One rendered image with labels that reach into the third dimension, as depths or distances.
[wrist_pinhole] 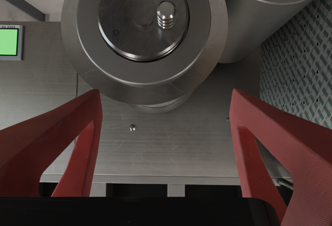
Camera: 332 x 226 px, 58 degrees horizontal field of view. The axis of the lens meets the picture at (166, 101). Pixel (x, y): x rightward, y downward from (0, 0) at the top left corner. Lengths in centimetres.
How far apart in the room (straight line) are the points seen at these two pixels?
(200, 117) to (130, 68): 35
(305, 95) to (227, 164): 28
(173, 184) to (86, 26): 40
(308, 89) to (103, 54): 22
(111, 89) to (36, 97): 39
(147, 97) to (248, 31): 15
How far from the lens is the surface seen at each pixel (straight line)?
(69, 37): 28
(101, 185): 61
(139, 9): 26
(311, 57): 36
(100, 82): 27
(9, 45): 67
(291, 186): 58
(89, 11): 27
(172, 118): 58
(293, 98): 40
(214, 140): 59
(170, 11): 22
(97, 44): 26
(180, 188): 60
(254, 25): 34
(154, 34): 25
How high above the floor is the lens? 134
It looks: 4 degrees down
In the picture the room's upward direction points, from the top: 179 degrees counter-clockwise
